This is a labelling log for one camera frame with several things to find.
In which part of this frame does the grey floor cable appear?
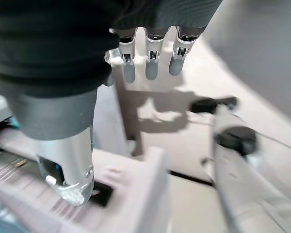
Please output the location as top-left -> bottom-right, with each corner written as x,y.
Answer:
254,132 -> 291,153

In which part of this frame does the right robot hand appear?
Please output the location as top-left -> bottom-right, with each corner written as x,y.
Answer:
0,0 -> 224,207

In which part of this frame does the blue front cart drawer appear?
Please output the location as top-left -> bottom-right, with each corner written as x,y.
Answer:
0,128 -> 172,233

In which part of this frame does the left robot leg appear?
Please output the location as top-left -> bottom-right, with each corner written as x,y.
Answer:
190,96 -> 291,233

